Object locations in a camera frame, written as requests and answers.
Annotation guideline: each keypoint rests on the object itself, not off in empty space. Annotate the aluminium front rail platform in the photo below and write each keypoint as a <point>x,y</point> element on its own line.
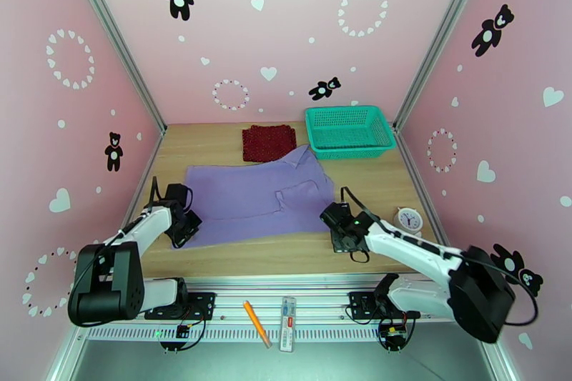
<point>321,306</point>

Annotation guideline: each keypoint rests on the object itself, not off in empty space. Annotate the red white-dotted cloth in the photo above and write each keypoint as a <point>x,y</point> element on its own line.
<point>268,143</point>

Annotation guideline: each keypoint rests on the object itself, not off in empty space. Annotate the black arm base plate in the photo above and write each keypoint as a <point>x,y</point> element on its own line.
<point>362,304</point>
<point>203,304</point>

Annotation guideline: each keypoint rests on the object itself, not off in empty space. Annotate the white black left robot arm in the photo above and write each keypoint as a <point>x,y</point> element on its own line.
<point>147,221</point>

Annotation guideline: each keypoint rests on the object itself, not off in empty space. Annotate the small black circuit board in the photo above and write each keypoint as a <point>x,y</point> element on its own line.
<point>182,331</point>

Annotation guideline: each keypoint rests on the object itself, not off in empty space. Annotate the aluminium frame post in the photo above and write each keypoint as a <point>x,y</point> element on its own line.
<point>111,38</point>
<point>442,35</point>

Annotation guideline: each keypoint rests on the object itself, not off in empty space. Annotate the aluminium table side rail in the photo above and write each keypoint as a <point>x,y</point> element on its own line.
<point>138,187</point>
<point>431,207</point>

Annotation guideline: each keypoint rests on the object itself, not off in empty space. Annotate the circuit board with yellow connector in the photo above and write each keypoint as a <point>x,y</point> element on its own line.
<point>395,335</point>

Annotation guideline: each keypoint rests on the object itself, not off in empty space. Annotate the purple shirt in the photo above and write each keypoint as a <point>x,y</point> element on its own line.
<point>241,196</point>

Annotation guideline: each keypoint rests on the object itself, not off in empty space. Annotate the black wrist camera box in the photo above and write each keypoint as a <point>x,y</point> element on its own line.
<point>178,195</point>
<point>336,215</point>

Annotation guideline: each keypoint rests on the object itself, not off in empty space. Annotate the grey metal lower tray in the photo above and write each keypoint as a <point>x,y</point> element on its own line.
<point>335,362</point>

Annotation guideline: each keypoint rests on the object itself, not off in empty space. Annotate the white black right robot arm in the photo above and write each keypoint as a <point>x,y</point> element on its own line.
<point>415,250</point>

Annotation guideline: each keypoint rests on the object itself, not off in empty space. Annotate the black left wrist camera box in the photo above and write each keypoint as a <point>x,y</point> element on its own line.
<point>178,195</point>

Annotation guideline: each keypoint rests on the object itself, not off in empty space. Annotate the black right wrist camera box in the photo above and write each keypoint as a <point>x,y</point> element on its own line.
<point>336,215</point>

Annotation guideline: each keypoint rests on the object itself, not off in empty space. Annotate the clear plastic case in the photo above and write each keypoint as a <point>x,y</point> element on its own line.
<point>288,326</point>

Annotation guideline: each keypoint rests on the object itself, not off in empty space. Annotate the perforated metal strip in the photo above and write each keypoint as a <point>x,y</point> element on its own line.
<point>223,334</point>

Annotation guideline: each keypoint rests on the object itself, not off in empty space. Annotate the teal plastic laundry basket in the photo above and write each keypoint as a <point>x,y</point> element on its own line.
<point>357,154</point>

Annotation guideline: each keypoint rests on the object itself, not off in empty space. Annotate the white alarm clock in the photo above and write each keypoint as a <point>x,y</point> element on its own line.
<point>407,220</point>

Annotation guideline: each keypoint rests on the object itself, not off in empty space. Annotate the orange pen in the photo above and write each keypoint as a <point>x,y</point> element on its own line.
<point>254,321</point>

